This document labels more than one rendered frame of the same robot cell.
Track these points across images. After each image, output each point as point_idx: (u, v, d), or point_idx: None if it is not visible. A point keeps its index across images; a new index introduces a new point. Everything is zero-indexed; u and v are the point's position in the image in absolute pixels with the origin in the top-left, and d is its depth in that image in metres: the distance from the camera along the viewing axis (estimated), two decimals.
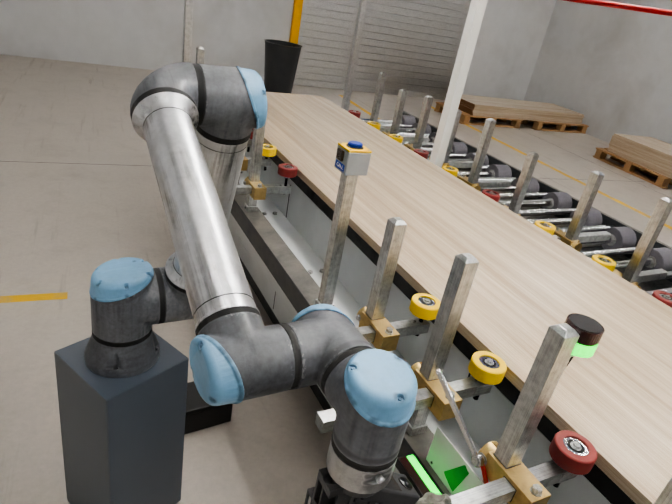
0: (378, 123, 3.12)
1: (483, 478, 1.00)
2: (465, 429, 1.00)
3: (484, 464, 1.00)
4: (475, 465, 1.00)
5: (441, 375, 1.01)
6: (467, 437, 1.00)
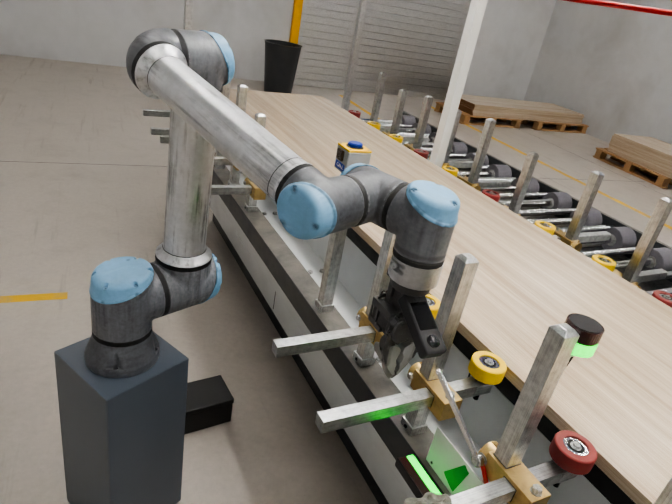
0: (378, 123, 3.12)
1: (483, 478, 1.00)
2: (465, 429, 1.00)
3: (484, 464, 1.00)
4: (475, 465, 1.00)
5: (441, 375, 1.01)
6: (467, 437, 1.00)
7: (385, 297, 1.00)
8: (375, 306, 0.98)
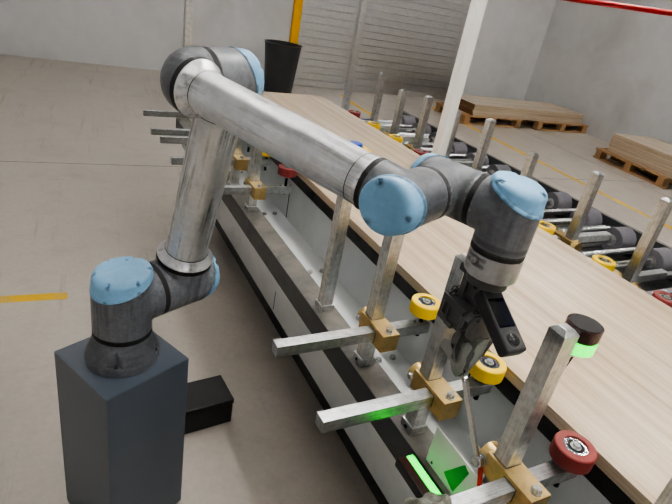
0: (378, 123, 3.12)
1: (478, 475, 1.02)
2: (474, 434, 0.98)
3: (483, 464, 1.01)
4: (474, 464, 1.00)
5: (466, 382, 0.95)
6: (474, 441, 0.99)
7: (455, 292, 0.96)
8: (446, 301, 0.95)
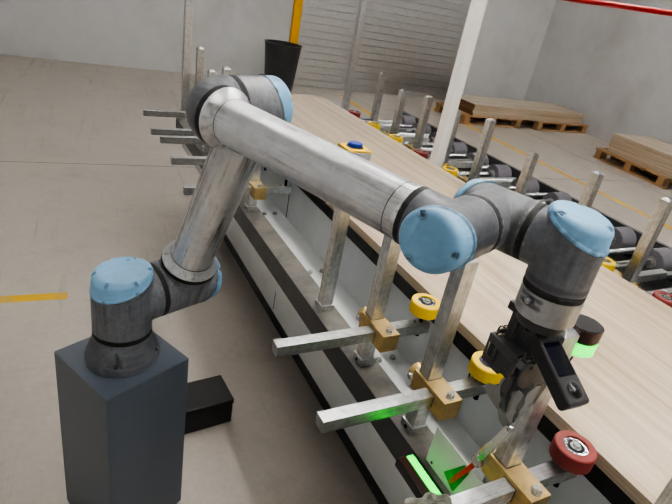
0: (378, 123, 3.12)
1: (470, 464, 1.03)
2: (489, 454, 0.95)
3: None
4: (472, 462, 1.01)
5: (509, 433, 0.86)
6: (485, 455, 0.96)
7: (502, 333, 0.86)
8: (492, 343, 0.85)
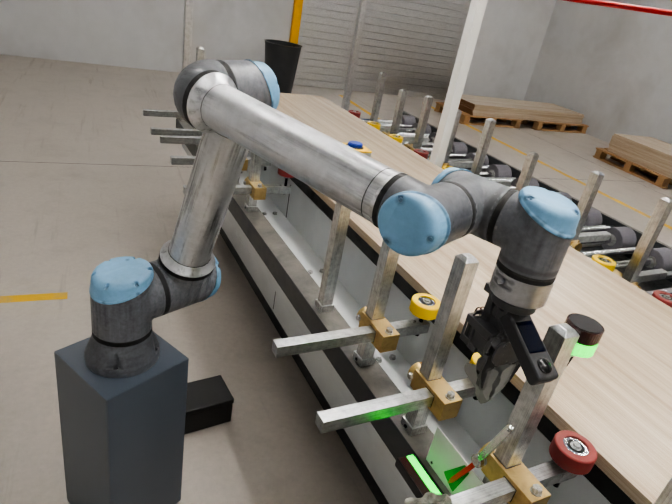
0: (378, 123, 3.12)
1: (470, 464, 1.03)
2: (489, 454, 0.95)
3: None
4: (472, 462, 1.01)
5: (509, 433, 0.86)
6: (485, 455, 0.96)
7: (479, 314, 0.91)
8: (469, 324, 0.89)
